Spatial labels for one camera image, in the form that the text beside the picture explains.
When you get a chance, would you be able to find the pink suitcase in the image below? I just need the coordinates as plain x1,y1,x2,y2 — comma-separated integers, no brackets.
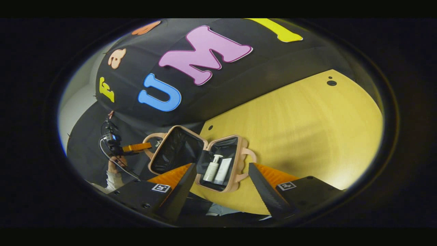
142,125,257,193

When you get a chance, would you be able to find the black backdrop cloth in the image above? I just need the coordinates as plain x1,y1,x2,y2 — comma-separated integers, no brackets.
67,18,376,187

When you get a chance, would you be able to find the pale grey cloth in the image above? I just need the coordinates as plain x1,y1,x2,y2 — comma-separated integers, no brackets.
206,203,241,217

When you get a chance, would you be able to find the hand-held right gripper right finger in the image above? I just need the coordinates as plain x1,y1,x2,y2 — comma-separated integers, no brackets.
248,163,346,220

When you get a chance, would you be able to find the white pump bottle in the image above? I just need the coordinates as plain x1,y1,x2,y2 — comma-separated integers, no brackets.
203,154,224,182

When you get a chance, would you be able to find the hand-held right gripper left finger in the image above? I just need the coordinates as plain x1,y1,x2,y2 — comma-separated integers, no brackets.
108,163,198,223

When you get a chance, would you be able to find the white squeeze tube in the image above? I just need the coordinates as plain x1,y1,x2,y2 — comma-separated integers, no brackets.
214,158,233,185

